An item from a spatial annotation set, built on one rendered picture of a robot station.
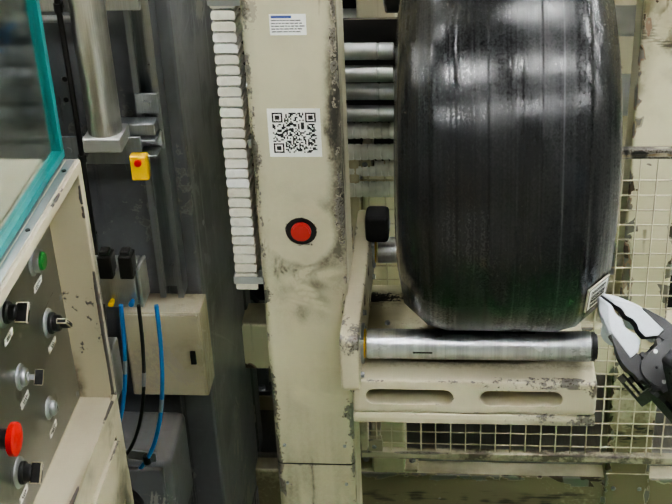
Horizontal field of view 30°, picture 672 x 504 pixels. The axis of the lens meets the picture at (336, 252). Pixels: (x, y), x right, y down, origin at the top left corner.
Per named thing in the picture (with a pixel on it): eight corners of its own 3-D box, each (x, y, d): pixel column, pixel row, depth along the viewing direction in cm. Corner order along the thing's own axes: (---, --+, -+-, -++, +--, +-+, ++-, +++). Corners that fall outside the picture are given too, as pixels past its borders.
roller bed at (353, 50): (294, 202, 227) (284, 47, 213) (303, 166, 240) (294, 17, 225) (403, 203, 226) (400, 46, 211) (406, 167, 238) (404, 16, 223)
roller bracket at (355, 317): (341, 393, 185) (338, 337, 180) (359, 257, 219) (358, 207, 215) (363, 393, 185) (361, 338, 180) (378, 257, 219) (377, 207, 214)
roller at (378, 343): (359, 364, 187) (358, 339, 185) (361, 347, 191) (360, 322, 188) (597, 368, 183) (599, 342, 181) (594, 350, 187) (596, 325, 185)
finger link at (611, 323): (574, 318, 174) (619, 369, 172) (586, 306, 168) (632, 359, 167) (590, 305, 175) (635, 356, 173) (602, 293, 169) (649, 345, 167)
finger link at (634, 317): (590, 305, 175) (635, 356, 173) (602, 293, 169) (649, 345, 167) (606, 292, 176) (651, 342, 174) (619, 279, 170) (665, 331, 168)
